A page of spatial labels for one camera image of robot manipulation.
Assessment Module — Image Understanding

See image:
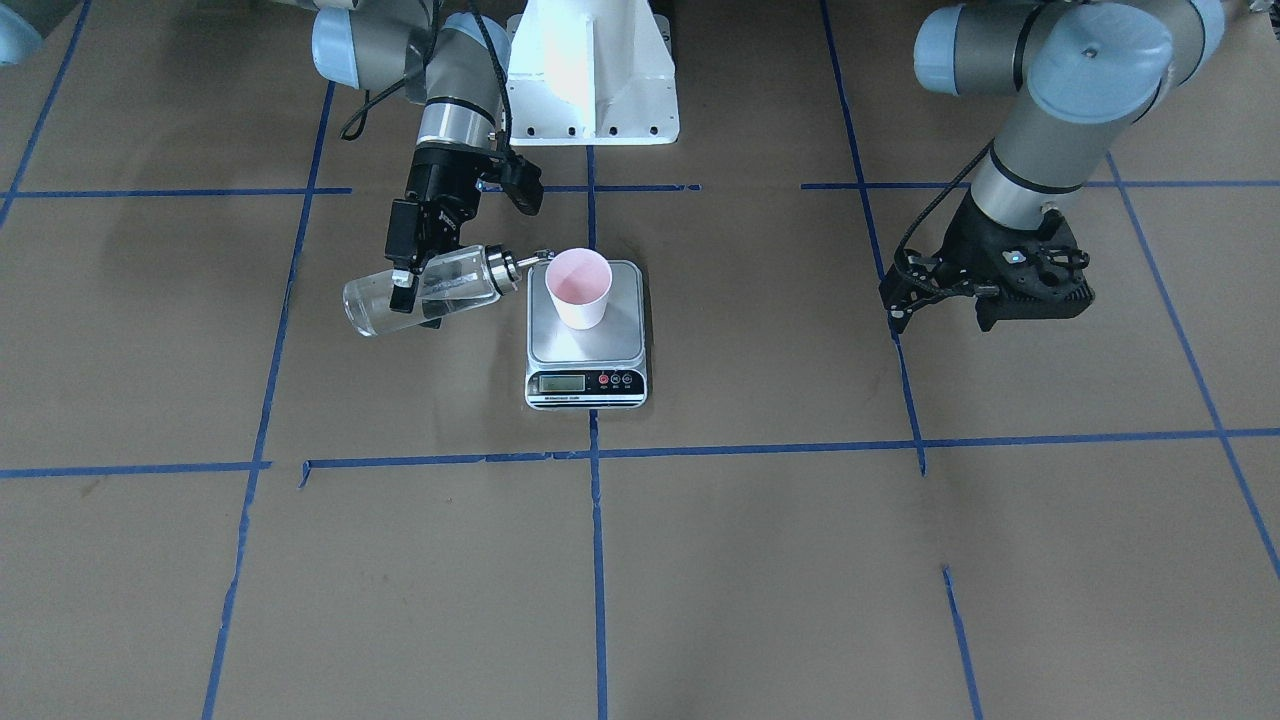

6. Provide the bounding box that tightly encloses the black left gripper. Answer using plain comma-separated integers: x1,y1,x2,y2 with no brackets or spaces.
879,192,1094,333

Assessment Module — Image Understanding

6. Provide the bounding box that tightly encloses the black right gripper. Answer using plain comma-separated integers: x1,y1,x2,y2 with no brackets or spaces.
385,145,492,329

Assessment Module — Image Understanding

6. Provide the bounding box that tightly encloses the glass sauce dispenser bottle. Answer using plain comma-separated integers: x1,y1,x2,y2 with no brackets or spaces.
342,245,556,337

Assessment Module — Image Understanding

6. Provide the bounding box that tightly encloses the pink paper cup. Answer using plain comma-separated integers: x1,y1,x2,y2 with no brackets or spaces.
544,249,613,331

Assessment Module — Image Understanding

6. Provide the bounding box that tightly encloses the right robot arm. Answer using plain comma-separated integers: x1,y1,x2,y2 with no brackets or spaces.
102,1,544,337

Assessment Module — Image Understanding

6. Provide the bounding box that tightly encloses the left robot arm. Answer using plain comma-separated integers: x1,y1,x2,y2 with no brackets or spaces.
879,1,1228,333

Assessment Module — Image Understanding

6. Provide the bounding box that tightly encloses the digital kitchen scale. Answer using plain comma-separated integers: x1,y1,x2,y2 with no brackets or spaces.
524,260,649,410

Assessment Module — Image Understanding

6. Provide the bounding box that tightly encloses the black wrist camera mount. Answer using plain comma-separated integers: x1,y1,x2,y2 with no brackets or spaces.
480,151,545,217

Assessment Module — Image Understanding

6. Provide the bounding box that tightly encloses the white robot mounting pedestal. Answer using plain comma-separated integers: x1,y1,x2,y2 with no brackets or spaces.
506,1,681,146

